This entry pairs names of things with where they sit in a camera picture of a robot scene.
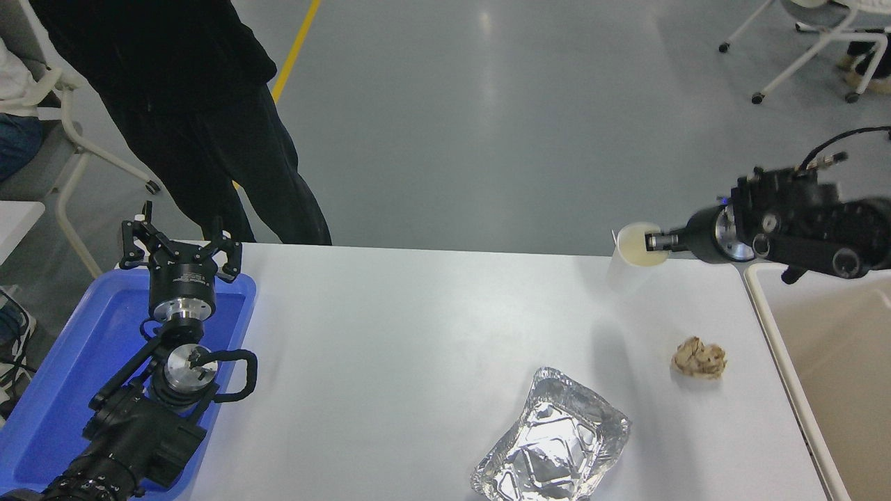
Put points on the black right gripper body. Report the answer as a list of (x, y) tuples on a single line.
[(703, 236)]

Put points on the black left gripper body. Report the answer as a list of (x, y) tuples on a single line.
[(181, 282)]

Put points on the white paper cup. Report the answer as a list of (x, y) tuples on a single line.
[(630, 261)]

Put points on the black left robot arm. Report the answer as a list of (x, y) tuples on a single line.
[(139, 431)]

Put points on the crumpled tan paper ball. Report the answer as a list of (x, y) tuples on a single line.
[(698, 358)]

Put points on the blue plastic tray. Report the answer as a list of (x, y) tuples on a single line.
[(69, 362)]

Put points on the white wheeled chair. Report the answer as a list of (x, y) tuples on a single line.
[(821, 35), (69, 139)]

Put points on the small white table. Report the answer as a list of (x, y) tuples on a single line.
[(17, 223)]

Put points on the person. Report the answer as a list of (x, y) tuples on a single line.
[(188, 104), (870, 62), (17, 139)]

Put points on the large pale bin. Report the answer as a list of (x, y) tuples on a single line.
[(835, 376)]

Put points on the silver foil tray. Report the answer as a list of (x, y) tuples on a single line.
[(553, 445)]

